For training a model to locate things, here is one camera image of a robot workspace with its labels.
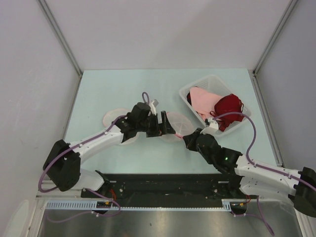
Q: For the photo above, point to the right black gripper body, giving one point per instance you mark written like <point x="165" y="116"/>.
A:
<point x="192" y="145"/>

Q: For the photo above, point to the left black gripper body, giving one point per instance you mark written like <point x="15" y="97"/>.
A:
<point x="150" y="125"/>

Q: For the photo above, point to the round mesh laundry bag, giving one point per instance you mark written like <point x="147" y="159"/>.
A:
<point x="182" y="126"/>

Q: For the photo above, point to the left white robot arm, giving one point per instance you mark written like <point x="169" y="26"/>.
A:
<point x="63" y="164"/>

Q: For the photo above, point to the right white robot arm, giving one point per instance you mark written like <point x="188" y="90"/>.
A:
<point x="296" y="187"/>

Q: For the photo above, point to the pink bra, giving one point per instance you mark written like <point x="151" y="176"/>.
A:
<point x="203" y="102"/>

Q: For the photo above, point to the red bra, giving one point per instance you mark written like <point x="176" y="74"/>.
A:
<point x="228" y="104"/>

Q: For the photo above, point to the white plastic basket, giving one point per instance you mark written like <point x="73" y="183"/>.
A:
<point x="213" y="84"/>

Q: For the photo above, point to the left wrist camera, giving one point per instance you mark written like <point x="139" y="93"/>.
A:
<point x="153" y="105"/>

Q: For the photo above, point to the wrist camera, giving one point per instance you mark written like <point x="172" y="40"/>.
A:
<point x="153" y="105"/>
<point x="211" y="126"/>

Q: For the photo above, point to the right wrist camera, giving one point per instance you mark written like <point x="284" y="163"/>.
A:
<point x="211" y="126"/>

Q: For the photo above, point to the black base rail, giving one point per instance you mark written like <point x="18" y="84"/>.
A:
<point x="174" y="186"/>

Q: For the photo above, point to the white slotted cable duct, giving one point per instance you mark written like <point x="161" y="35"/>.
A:
<point x="147" y="204"/>

